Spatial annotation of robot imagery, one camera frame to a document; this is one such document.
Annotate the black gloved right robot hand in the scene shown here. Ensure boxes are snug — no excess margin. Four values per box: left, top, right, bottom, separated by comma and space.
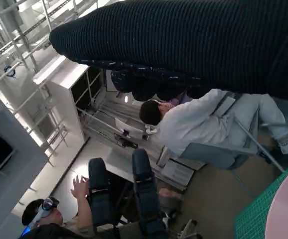
48, 0, 288, 102

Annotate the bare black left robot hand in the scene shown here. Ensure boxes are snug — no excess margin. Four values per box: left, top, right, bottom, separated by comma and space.
87, 148, 169, 239

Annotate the white cabinet with vents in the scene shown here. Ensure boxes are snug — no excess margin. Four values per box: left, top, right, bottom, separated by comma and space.
156, 146, 206, 192

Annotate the person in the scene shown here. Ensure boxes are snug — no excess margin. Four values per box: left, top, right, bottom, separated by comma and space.
139, 88, 288, 155
21, 174, 95, 239

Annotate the grey metal chair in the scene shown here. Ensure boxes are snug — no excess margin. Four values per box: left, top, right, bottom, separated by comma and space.
181, 94, 288, 175

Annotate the grey VR headset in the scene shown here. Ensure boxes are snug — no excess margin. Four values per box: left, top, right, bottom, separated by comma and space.
28, 196, 60, 229

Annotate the green cutting mat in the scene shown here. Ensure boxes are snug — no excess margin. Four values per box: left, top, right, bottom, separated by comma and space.
233, 153, 288, 239

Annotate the white shelf cabinet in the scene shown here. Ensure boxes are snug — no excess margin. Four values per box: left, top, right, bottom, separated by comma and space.
33, 55, 105, 140

